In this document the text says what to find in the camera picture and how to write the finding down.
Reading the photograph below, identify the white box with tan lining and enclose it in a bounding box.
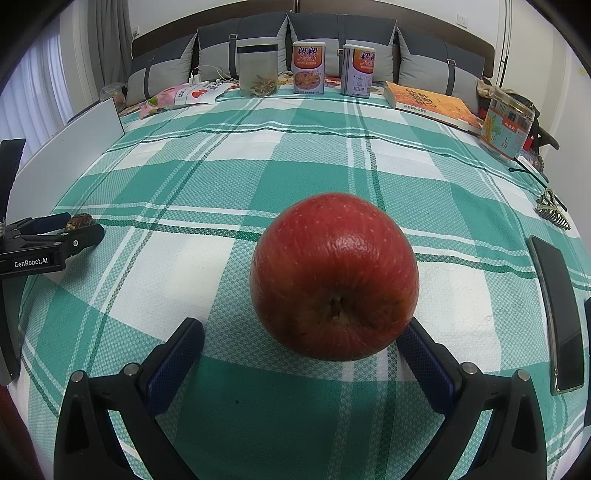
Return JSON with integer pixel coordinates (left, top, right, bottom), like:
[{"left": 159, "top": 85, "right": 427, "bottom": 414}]
[{"left": 9, "top": 97, "right": 126, "bottom": 217}]

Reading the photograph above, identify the printed clear plastic box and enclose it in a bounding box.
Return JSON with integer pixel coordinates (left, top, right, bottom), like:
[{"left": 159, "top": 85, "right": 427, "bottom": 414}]
[{"left": 478, "top": 88, "right": 536, "bottom": 160}]

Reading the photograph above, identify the orange book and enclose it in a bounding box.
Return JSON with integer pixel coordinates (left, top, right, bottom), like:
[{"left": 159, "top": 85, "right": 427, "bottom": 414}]
[{"left": 383, "top": 80, "right": 485, "bottom": 137}]

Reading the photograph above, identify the pink snack packet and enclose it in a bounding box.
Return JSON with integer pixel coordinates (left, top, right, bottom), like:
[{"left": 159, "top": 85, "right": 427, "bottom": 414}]
[{"left": 139, "top": 90, "right": 178, "bottom": 120}]

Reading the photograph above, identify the red apple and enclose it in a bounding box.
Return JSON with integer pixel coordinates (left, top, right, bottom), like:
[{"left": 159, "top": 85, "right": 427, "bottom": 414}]
[{"left": 249, "top": 193, "right": 420, "bottom": 361}]

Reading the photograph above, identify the clear jar with black lid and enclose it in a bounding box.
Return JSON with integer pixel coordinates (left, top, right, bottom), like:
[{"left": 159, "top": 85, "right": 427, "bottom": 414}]
[{"left": 236, "top": 38, "right": 280, "bottom": 97}]

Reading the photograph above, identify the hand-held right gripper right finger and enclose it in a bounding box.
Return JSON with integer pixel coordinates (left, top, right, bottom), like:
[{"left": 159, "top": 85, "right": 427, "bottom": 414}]
[{"left": 396, "top": 318, "right": 548, "bottom": 480}]

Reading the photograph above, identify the black chair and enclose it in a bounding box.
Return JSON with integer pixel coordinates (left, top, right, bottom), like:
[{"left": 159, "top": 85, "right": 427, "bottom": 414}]
[{"left": 508, "top": 92, "right": 560, "bottom": 155}]

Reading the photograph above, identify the white sheer curtain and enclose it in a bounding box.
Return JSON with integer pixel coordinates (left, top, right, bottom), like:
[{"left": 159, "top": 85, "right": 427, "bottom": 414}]
[{"left": 0, "top": 18, "right": 75, "bottom": 158}]

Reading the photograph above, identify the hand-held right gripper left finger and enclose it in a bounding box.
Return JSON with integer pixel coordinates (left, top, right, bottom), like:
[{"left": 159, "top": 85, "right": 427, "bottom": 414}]
[{"left": 53, "top": 318, "right": 206, "bottom": 480}]

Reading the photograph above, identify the black smartphone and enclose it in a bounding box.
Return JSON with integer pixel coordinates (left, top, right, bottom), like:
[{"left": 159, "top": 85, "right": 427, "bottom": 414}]
[{"left": 526, "top": 234, "right": 586, "bottom": 395}]

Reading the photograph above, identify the green checked cloth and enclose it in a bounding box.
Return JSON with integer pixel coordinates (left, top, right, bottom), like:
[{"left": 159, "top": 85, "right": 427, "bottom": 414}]
[{"left": 18, "top": 85, "right": 587, "bottom": 480}]

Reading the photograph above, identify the grey curtain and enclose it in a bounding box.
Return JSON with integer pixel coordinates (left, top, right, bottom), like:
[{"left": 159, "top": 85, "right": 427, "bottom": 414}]
[{"left": 95, "top": 0, "right": 134, "bottom": 88}]

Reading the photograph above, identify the metal hair claw clip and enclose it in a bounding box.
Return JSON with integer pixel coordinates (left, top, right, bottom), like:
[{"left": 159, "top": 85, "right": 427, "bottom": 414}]
[{"left": 536, "top": 187, "right": 571, "bottom": 229}]

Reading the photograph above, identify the white charger cable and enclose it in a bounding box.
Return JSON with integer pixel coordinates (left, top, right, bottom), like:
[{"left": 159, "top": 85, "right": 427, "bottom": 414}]
[{"left": 187, "top": 65, "right": 232, "bottom": 88}]

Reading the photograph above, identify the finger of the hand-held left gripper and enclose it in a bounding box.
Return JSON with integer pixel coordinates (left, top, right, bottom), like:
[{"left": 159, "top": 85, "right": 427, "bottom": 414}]
[
  {"left": 20, "top": 223, "right": 106, "bottom": 262},
  {"left": 4, "top": 211, "right": 73, "bottom": 239}
]

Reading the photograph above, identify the grey strapped cushion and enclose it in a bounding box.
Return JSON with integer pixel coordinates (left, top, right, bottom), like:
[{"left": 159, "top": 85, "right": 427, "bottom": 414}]
[
  {"left": 286, "top": 11, "right": 399, "bottom": 81},
  {"left": 198, "top": 11, "right": 291, "bottom": 84},
  {"left": 396, "top": 25, "right": 486, "bottom": 116},
  {"left": 126, "top": 33, "right": 200, "bottom": 108}
]

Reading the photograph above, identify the orange label tin can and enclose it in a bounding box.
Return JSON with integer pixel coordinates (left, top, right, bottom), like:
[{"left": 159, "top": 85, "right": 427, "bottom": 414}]
[
  {"left": 341, "top": 42, "right": 377, "bottom": 97},
  {"left": 292, "top": 41, "right": 328, "bottom": 95}
]

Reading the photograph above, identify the white and red snack packet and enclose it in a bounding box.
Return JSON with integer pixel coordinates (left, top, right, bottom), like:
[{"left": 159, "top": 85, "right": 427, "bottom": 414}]
[{"left": 173, "top": 82, "right": 241, "bottom": 106}]

